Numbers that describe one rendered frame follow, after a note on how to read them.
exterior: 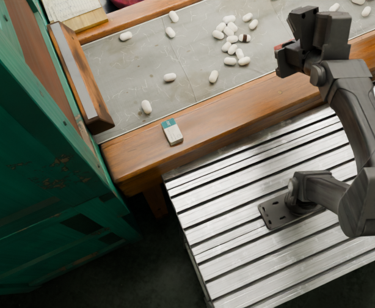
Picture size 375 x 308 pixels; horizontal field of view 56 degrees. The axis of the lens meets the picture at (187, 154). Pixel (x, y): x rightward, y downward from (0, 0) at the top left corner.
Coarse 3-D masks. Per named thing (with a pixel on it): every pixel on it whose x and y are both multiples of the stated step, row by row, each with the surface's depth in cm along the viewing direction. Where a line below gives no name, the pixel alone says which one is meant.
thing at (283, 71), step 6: (282, 48) 75; (276, 54) 75; (282, 54) 75; (306, 54) 71; (282, 60) 76; (282, 66) 76; (288, 66) 77; (294, 66) 74; (282, 72) 77; (288, 72) 77; (294, 72) 78; (300, 72) 74; (282, 78) 78
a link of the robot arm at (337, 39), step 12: (324, 12) 66; (336, 12) 65; (324, 24) 64; (336, 24) 62; (348, 24) 62; (324, 36) 65; (336, 36) 63; (348, 36) 63; (324, 48) 64; (336, 48) 64; (348, 48) 64; (312, 72) 64; (324, 72) 61; (312, 84) 64
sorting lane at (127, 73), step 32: (224, 0) 104; (256, 0) 104; (288, 0) 104; (320, 0) 104; (160, 32) 100; (192, 32) 100; (224, 32) 100; (256, 32) 100; (288, 32) 100; (352, 32) 100; (96, 64) 96; (128, 64) 96; (160, 64) 96; (192, 64) 96; (224, 64) 96; (256, 64) 96; (128, 96) 93; (160, 96) 93; (192, 96) 93; (128, 128) 90
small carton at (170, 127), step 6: (168, 120) 86; (174, 120) 86; (162, 126) 85; (168, 126) 85; (174, 126) 85; (168, 132) 85; (174, 132) 85; (180, 132) 85; (168, 138) 84; (174, 138) 84; (180, 138) 84
